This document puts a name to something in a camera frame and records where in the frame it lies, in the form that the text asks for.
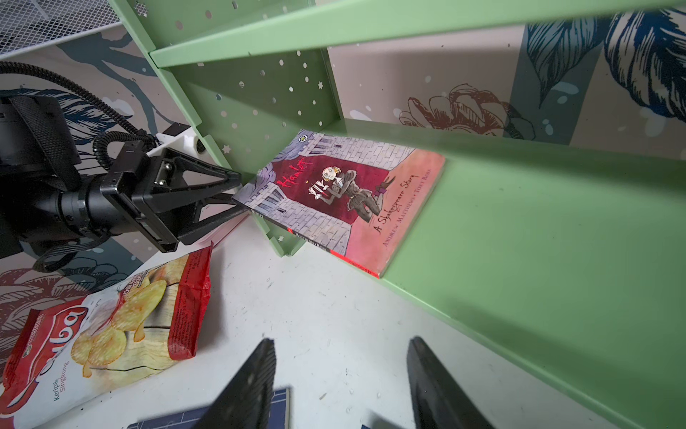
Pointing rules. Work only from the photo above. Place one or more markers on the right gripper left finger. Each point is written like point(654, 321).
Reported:
point(246, 400)

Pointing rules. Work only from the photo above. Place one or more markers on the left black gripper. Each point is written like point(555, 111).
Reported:
point(135, 194)

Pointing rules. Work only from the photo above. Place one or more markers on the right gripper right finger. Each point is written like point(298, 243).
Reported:
point(438, 400)

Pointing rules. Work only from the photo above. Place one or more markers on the pink red illustrated book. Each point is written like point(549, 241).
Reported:
point(355, 198)

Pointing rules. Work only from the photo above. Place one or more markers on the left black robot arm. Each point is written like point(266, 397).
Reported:
point(37, 150)

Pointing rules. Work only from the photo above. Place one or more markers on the red snack bag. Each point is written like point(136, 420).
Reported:
point(72, 353)

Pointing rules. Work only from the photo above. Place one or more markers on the green wooden two-tier shelf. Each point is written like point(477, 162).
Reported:
point(515, 167)

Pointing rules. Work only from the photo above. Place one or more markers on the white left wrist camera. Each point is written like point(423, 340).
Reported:
point(182, 138)

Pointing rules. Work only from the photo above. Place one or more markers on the white wire mesh tray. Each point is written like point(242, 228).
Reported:
point(27, 25)

